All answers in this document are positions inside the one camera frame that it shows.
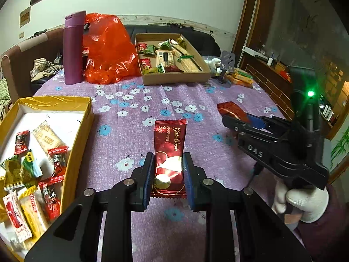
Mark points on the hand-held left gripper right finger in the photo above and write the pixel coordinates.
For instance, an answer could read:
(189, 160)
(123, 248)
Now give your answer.
(189, 185)

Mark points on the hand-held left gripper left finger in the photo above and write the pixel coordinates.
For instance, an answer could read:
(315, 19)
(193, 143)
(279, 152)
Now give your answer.
(147, 174)

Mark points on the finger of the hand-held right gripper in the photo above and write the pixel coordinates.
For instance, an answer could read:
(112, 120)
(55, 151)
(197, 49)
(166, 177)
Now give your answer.
(234, 122)
(257, 121)

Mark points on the shiny red foil packet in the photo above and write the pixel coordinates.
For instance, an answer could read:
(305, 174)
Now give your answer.
(231, 109)

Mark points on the dark red chocolate packet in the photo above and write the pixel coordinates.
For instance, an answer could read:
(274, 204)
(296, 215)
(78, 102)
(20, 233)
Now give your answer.
(169, 147)

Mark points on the yellow cardboard box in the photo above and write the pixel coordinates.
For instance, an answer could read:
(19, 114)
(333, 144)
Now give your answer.
(79, 152)

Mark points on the person's right forearm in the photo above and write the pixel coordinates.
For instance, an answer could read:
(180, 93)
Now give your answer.
(327, 237)

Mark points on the person's right hand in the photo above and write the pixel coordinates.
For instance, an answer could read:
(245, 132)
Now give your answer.
(308, 204)

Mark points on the orange snack packets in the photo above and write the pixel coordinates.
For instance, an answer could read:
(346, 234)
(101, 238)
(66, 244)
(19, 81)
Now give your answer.
(237, 81)

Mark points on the purple floral tablecloth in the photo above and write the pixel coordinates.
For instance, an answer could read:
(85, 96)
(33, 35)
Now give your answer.
(190, 101)

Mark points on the yellow green biscuit packet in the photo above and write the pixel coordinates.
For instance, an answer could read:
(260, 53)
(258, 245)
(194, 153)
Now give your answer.
(242, 73)

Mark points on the wooden side cabinet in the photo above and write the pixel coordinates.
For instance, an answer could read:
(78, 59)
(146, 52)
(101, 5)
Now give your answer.
(272, 71)

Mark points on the green bamboo decoration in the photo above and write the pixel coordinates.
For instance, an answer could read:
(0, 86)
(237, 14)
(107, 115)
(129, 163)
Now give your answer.
(340, 147)

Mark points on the grey phone stand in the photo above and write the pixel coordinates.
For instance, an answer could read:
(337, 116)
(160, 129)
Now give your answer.
(227, 60)

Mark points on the white crumpled cloth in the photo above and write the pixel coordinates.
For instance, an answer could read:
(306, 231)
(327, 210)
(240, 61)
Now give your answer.
(214, 61)

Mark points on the white box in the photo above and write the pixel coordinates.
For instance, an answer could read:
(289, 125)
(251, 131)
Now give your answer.
(252, 50)

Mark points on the brown cardboard box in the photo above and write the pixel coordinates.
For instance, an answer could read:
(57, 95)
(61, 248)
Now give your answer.
(174, 79)

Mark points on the small red snack packet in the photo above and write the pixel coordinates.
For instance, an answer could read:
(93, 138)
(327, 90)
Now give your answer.
(58, 162)
(21, 142)
(49, 199)

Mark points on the assorted snack packet pile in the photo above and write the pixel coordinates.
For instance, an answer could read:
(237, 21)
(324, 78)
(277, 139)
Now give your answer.
(166, 57)

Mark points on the beige cracker packet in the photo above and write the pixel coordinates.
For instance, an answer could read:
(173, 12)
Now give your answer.
(47, 139)

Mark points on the yellow cracker packet red label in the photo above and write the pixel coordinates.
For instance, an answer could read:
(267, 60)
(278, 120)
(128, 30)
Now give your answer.
(34, 213)

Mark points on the red plastic bag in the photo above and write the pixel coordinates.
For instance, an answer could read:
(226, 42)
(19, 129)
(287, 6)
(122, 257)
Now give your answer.
(109, 51)

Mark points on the green yellow snack packet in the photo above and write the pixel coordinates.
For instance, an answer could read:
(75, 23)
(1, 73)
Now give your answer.
(12, 173)

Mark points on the white red snack packet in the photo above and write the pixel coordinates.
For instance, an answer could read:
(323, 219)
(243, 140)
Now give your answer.
(13, 213)

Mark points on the purple thermos bottle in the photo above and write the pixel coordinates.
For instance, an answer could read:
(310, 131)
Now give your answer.
(73, 54)

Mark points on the patterned cloth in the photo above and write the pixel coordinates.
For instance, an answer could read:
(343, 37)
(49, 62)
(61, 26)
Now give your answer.
(41, 68)

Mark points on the green patterned pillow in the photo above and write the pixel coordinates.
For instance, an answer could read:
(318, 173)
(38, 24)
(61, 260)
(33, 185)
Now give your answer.
(4, 92)

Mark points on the brown sofa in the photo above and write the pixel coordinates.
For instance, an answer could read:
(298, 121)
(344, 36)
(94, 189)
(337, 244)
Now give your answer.
(19, 60)

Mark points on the wooden door frame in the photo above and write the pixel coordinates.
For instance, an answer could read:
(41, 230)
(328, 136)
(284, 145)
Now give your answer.
(256, 19)

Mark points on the wall socket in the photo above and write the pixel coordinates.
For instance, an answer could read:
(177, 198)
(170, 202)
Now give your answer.
(21, 35)

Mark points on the small wall poster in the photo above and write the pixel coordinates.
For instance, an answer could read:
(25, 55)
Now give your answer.
(25, 17)

